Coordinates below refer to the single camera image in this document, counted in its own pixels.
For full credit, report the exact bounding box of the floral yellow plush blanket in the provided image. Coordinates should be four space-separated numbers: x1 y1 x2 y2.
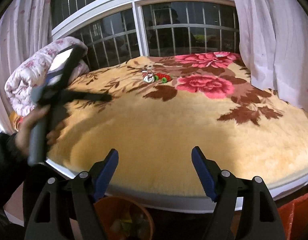
48 53 308 197

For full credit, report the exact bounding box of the red white wrapper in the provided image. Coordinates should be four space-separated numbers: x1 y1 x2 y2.
142 70 155 83

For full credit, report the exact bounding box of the folded pink floral quilt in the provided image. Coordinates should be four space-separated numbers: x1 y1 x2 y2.
4 36 88 116

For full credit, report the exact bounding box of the sheer pink curtain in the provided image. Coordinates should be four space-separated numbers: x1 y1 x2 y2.
234 0 308 112
0 0 50 134

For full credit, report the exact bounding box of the white framed barred window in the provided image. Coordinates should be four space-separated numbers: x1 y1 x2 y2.
51 0 239 70

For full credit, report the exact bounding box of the person's left hand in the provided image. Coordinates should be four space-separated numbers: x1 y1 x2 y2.
15 105 65 157

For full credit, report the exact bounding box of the orange plastic trash bin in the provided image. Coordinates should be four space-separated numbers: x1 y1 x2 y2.
94 196 154 239

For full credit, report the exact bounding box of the orange red bag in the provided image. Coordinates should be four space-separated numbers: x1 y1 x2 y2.
278 193 308 239

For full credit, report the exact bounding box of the left sheer pink curtain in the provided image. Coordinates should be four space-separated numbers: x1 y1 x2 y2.
0 0 50 134

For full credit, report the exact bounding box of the right sheer pink curtain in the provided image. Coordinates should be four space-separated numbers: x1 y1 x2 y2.
234 0 308 112

